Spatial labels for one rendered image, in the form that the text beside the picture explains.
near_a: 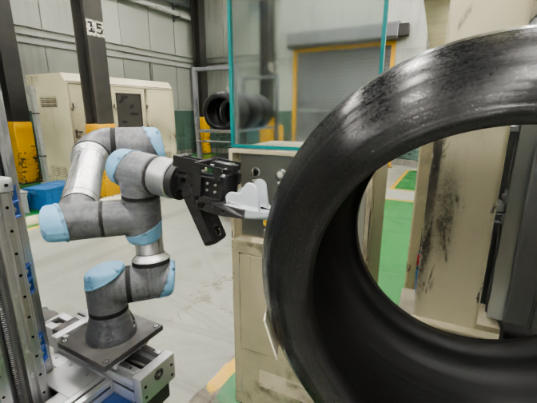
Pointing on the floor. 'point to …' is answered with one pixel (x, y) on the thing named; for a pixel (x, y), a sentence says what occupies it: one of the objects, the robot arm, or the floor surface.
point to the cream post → (463, 189)
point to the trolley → (211, 112)
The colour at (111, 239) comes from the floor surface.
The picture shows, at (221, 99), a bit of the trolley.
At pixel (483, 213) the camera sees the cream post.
